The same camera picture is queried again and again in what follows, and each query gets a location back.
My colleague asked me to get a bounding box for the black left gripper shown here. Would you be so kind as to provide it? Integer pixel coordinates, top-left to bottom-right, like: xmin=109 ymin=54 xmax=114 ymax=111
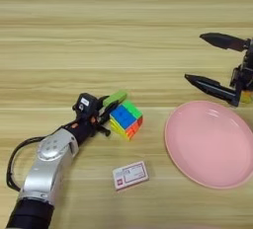
xmin=61 ymin=95 xmax=120 ymax=147

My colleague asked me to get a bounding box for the multicolour puzzle cube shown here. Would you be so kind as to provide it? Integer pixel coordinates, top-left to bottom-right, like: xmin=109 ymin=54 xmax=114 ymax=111
xmin=109 ymin=99 xmax=144 ymax=141

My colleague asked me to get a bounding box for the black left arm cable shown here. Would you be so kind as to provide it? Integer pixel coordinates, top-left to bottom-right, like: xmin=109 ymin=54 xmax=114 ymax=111
xmin=6 ymin=125 xmax=64 ymax=193

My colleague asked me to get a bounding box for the black box white label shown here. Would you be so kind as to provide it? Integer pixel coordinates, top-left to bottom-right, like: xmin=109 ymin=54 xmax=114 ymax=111
xmin=244 ymin=38 xmax=253 ymax=65
xmin=72 ymin=92 xmax=100 ymax=120

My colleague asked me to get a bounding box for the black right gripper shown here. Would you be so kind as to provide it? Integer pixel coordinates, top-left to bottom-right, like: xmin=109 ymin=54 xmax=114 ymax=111
xmin=184 ymin=32 xmax=253 ymax=108

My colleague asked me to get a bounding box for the pink round plate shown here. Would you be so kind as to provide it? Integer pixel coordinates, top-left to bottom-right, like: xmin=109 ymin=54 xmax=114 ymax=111
xmin=164 ymin=100 xmax=253 ymax=191

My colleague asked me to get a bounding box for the left black box white label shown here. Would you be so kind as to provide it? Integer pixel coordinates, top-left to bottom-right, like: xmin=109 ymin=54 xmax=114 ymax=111
xmin=72 ymin=92 xmax=100 ymax=120

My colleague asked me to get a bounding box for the green rectangular block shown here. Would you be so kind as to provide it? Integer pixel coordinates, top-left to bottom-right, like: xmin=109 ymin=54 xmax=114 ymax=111
xmin=102 ymin=89 xmax=128 ymax=109

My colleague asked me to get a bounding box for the small white pink card box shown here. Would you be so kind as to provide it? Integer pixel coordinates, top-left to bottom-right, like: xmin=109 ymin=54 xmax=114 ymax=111
xmin=112 ymin=160 xmax=150 ymax=192

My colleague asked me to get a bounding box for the right black box white label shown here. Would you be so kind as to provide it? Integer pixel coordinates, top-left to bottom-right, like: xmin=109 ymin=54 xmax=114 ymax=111
xmin=244 ymin=38 xmax=253 ymax=65

